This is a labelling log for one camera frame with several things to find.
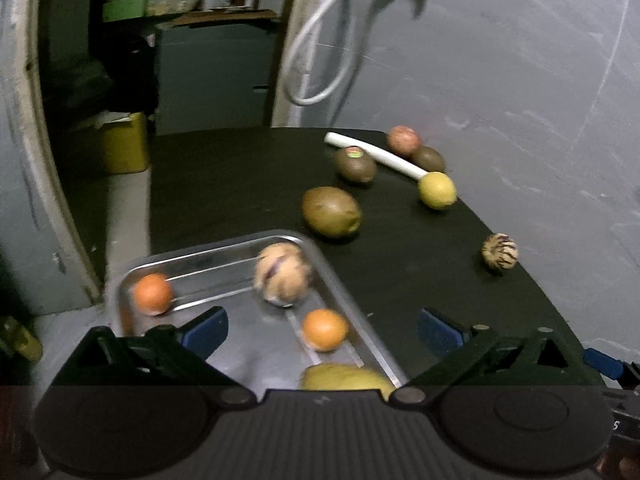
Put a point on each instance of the metal baking tray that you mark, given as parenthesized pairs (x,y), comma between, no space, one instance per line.
(265,347)

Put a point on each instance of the dark green avocado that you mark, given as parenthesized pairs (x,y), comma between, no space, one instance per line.
(429,159)

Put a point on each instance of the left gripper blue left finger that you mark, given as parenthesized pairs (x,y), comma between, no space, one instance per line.
(185,350)

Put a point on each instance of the small striped pepino melon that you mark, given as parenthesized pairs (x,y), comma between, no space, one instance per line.
(500,252)

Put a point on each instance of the yellow lemon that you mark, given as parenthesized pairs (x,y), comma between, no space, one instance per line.
(437,190)

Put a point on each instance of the green box on shelf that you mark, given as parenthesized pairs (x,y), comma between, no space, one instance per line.
(121,10)

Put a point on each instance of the white leek stalk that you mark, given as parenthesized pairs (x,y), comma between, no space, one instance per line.
(380,155)

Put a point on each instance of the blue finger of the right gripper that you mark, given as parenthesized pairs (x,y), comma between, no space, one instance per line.
(603,364)

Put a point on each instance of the dark kiwi with sticker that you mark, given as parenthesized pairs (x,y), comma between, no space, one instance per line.
(355,164)

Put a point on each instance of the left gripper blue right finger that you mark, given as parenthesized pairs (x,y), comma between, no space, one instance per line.
(458,351)

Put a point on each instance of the large striped pepino melon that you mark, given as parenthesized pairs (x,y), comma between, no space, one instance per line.
(282,274)

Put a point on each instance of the small orange tangerine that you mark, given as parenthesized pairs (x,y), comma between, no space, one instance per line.
(153,294)

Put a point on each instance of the yellow bin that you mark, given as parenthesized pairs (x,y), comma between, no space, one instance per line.
(119,141)

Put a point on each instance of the orange fruit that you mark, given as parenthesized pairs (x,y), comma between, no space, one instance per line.
(324,329)

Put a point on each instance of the yellow-green pear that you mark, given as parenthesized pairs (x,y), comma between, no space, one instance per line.
(344,377)

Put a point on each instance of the large brown kiwi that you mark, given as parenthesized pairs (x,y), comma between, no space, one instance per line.
(331,211)

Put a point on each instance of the yellow spray bottle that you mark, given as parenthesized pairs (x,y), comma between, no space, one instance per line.
(18,339)

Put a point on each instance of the red apple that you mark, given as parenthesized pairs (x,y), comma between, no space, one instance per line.
(403,141)

